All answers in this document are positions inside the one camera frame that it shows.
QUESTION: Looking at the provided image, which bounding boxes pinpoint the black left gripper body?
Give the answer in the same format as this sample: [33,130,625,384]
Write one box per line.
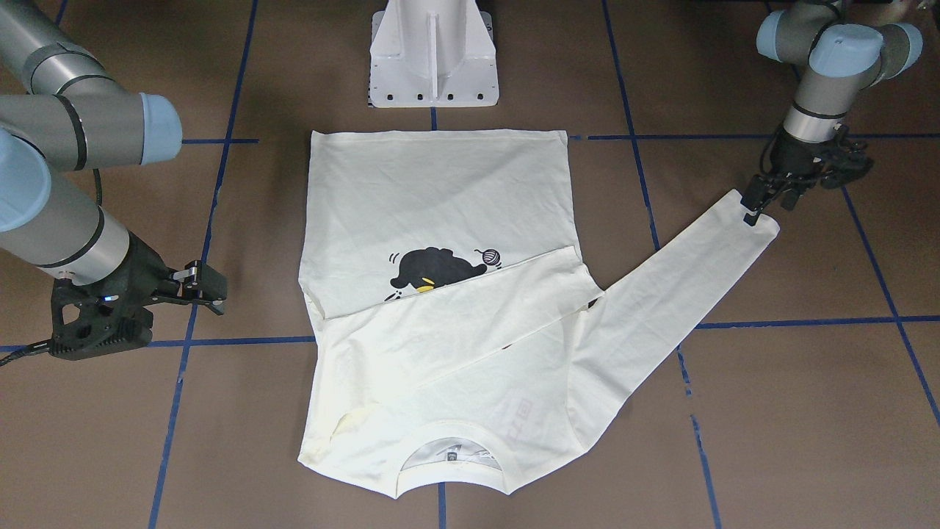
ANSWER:
[767,125,845,193]

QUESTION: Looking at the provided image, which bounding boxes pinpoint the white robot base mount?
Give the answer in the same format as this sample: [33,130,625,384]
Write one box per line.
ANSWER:
[367,1,500,108]

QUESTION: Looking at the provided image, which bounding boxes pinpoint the cream long-sleeve cat shirt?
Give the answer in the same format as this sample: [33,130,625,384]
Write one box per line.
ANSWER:
[298,129,779,498]

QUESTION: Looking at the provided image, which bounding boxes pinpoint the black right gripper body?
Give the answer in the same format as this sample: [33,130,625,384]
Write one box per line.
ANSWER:
[112,234,179,324]

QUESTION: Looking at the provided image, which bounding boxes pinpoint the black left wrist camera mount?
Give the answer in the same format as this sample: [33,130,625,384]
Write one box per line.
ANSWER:
[818,125,874,190]

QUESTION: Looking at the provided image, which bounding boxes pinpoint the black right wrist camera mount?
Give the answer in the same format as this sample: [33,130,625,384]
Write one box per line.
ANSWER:
[49,278,153,361]

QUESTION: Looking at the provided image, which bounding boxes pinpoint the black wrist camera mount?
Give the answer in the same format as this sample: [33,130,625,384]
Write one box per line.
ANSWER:
[49,278,153,361]
[818,125,874,190]

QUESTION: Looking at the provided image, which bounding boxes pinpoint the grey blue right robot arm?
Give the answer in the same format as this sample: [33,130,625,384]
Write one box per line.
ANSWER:
[2,1,226,314]

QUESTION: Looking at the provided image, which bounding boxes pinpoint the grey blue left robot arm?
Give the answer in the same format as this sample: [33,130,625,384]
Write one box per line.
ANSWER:
[741,1,923,226]

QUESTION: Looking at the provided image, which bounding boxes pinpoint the black camera cable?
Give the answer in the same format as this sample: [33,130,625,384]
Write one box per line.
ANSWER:
[0,342,54,367]

